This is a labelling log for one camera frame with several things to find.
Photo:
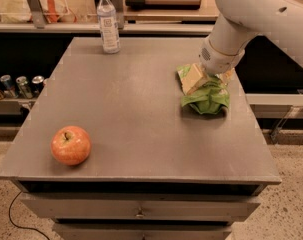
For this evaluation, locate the metal shelf bracket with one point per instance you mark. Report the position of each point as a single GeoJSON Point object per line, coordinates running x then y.
{"type": "Point", "coordinates": [118, 4]}
{"type": "Point", "coordinates": [36, 10]}

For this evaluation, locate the blue drink can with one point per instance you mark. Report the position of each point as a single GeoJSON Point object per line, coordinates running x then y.
{"type": "Point", "coordinates": [8, 83]}

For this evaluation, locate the red apple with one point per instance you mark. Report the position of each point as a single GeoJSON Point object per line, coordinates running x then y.
{"type": "Point", "coordinates": [71, 145]}

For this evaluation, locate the clear plastic water bottle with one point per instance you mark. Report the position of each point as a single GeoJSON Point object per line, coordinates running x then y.
{"type": "Point", "coordinates": [108, 26]}

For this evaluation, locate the clear plastic bin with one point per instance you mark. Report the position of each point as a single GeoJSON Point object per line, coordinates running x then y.
{"type": "Point", "coordinates": [55, 11]}

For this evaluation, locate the grey drawer cabinet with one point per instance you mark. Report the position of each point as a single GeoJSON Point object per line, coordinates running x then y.
{"type": "Point", "coordinates": [142, 140]}

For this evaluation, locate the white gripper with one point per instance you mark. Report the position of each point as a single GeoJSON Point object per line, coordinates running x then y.
{"type": "Point", "coordinates": [218, 61]}

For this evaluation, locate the top grey drawer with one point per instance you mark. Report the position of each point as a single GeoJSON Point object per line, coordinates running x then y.
{"type": "Point", "coordinates": [217, 208]}

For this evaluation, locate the silver green drink can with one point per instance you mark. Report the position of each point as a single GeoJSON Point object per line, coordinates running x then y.
{"type": "Point", "coordinates": [24, 87]}

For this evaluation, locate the middle metal shelf bracket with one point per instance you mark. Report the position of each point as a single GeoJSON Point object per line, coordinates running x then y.
{"type": "Point", "coordinates": [118, 4]}

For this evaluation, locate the grey drawer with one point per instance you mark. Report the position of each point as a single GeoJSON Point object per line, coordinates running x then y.
{"type": "Point", "coordinates": [217, 208]}
{"type": "Point", "coordinates": [141, 232]}

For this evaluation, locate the silver red drink can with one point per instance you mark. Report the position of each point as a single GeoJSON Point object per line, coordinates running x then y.
{"type": "Point", "coordinates": [38, 83]}

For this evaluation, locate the lower grey drawer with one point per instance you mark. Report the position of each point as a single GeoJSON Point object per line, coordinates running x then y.
{"type": "Point", "coordinates": [141, 232]}

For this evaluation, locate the left metal shelf bracket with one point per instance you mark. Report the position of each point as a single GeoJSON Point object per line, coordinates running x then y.
{"type": "Point", "coordinates": [36, 10]}

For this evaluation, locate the long wooden shelf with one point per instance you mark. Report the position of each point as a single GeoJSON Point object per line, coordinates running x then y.
{"type": "Point", "coordinates": [138, 21]}

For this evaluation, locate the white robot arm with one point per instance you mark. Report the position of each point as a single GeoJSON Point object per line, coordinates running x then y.
{"type": "Point", "coordinates": [239, 21]}

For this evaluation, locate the green rice chip bag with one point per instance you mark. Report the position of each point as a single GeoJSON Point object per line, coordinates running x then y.
{"type": "Point", "coordinates": [210, 99]}

